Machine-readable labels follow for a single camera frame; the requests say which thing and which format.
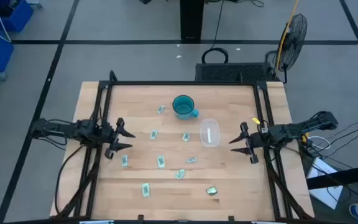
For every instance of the black floor fan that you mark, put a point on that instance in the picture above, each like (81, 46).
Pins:
(292, 40)

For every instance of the yellow tag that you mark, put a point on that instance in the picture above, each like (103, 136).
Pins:
(256, 120)

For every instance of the green white stevia packet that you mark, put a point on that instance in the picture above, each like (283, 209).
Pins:
(161, 161)
(124, 160)
(160, 109)
(154, 134)
(191, 160)
(180, 174)
(186, 137)
(145, 189)

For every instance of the white paper sheet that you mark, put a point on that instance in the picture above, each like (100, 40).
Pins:
(325, 193)

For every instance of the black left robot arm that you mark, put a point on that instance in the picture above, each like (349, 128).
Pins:
(73, 130)

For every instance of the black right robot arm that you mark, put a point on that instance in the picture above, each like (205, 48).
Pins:
(300, 129)

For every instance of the black perforated computer case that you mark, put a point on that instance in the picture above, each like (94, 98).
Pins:
(228, 72)

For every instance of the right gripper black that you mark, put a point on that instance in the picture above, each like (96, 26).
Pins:
(258, 140)

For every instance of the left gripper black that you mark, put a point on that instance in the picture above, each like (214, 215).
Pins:
(110, 133)

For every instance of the black column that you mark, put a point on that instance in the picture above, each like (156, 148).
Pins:
(191, 18)

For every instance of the silver clamp plate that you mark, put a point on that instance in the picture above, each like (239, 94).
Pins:
(269, 222)
(96, 222)

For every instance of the clear plastic container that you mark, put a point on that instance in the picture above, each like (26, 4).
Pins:
(205, 133)

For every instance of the teal mug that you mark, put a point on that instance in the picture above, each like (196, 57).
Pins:
(183, 108)

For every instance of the black metal bar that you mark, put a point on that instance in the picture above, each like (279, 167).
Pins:
(343, 176)

